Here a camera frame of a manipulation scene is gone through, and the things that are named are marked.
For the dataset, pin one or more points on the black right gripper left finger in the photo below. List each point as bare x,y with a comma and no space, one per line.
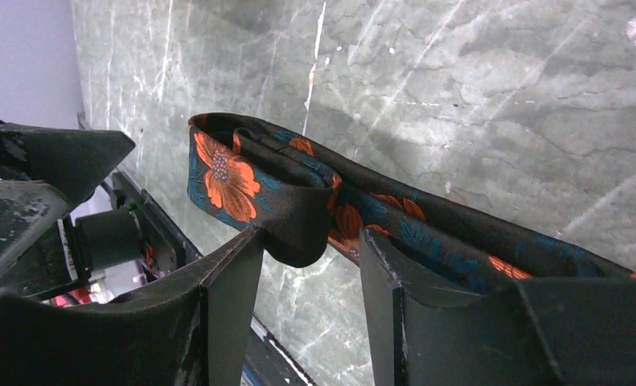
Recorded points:
190,327

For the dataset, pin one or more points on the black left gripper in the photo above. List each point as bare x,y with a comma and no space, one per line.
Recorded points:
39,257

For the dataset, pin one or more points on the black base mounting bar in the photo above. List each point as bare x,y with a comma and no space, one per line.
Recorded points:
191,327

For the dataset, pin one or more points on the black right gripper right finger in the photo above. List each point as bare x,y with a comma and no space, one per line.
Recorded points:
424,330

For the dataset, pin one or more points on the black tie orange flowers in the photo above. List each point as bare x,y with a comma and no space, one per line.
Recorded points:
349,202

